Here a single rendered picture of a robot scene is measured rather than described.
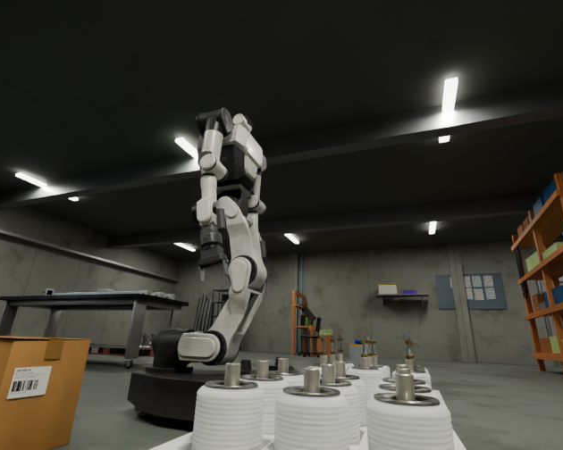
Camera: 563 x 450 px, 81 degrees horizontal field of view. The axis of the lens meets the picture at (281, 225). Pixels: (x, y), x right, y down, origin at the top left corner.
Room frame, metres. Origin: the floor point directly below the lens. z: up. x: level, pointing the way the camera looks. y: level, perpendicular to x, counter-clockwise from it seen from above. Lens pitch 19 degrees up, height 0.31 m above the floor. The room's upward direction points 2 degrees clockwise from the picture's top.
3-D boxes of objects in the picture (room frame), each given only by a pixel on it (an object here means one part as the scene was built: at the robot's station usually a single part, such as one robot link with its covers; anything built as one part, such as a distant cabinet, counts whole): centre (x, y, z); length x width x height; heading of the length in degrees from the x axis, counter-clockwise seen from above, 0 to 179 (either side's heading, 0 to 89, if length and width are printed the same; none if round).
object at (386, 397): (0.45, -0.16, 0.25); 0.08 x 0.08 x 0.01
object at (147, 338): (6.53, 2.76, 0.19); 1.32 x 0.92 x 0.38; 70
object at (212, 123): (1.37, 0.35, 1.30); 0.12 x 0.09 x 0.14; 68
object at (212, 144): (1.35, 0.33, 1.12); 0.13 x 0.12 x 0.22; 160
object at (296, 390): (0.49, -0.05, 0.25); 0.08 x 0.08 x 0.01
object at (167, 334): (1.57, 0.27, 0.19); 0.64 x 0.52 x 0.33; 68
